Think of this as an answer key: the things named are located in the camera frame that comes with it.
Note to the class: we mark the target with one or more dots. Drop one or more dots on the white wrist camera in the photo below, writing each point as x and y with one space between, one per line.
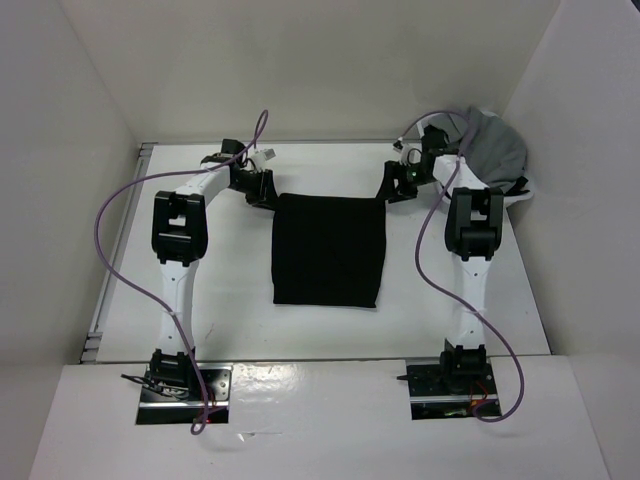
259 158
409 155

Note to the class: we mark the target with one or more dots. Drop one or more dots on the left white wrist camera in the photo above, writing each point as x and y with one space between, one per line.
259 158

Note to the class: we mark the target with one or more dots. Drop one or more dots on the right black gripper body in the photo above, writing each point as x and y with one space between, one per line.
409 178

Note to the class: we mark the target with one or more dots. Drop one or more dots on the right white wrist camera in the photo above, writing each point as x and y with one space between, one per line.
409 155

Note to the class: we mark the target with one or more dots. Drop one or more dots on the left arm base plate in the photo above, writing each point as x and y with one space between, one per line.
173 403

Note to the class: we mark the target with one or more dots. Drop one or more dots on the grey skirt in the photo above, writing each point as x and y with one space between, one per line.
495 145

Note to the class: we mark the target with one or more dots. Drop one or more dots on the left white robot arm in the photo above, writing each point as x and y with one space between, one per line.
180 240

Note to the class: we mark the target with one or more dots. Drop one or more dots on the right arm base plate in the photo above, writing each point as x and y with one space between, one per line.
434 395

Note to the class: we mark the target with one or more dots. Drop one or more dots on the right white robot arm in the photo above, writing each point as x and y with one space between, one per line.
472 235

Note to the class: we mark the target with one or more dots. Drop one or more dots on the white laundry basket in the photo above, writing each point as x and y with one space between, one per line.
515 192

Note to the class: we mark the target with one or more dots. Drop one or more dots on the black skirt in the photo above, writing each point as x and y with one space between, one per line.
328 251

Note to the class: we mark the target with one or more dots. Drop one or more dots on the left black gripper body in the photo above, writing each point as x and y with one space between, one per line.
254 185

